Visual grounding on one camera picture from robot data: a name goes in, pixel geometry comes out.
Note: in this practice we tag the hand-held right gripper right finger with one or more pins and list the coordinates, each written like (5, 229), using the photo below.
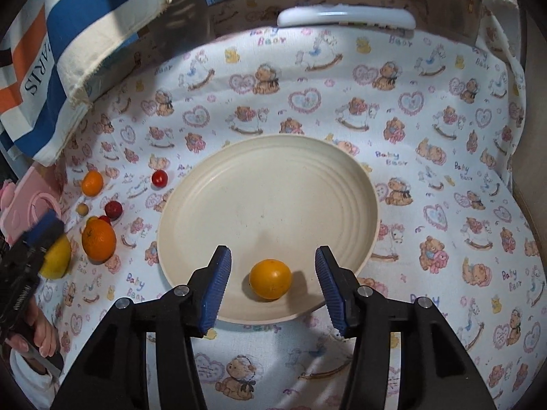
(331, 290)

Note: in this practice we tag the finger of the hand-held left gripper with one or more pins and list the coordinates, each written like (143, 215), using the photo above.
(45, 229)

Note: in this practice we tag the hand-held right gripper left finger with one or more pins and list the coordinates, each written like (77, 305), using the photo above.
(216, 290)

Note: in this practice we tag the large yellow apple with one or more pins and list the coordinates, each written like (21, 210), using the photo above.
(59, 261)

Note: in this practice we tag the small brown longan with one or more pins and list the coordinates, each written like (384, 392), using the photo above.
(82, 209)

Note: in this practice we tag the yellow-orange small orange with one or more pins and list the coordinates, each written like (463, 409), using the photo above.
(270, 279)

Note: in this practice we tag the large orange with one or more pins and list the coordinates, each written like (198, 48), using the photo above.
(99, 241)

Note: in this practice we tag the small dark red fruit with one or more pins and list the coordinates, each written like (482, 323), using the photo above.
(113, 209)
(105, 219)

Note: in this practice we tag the cream round plate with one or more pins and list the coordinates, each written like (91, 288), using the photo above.
(265, 200)

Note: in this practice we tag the red cherry tomato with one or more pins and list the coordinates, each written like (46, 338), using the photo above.
(160, 178)

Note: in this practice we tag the person's left forearm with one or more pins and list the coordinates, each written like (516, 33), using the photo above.
(34, 386)

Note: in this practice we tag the person's left hand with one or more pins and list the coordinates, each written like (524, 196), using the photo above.
(40, 333)

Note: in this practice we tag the pink plastic object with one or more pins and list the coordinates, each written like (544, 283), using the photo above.
(25, 205)

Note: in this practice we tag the striped cloth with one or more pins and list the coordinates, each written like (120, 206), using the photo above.
(85, 21)

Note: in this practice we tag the white plastic device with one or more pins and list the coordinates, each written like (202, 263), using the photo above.
(346, 17)

